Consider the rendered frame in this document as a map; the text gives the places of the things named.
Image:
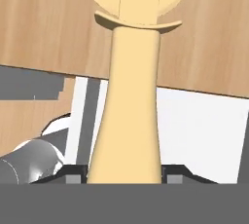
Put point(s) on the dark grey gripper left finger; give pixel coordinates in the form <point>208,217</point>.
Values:
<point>73,174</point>

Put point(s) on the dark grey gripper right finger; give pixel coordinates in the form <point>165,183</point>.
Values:
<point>175,174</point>

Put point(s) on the tan wooden pizza cutter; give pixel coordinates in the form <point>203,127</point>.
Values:
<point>134,104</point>

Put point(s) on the white drawer front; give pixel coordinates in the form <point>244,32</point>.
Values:
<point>197,137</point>

